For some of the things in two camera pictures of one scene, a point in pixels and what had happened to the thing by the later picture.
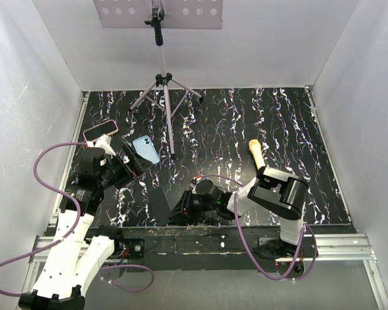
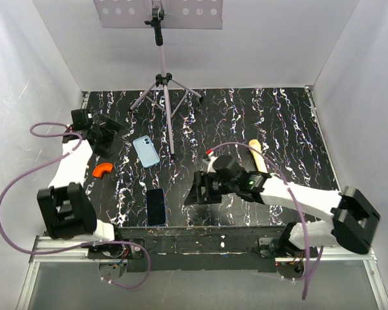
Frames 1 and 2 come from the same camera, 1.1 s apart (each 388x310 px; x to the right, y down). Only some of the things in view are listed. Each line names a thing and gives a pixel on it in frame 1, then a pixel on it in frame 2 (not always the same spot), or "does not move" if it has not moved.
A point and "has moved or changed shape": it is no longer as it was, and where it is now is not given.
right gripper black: x=186 y=215 → x=200 y=179
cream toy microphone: x=257 y=154 does not move
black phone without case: x=161 y=206 has moved or changed shape
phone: x=145 y=148 does not move
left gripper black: x=138 y=165 → x=111 y=130
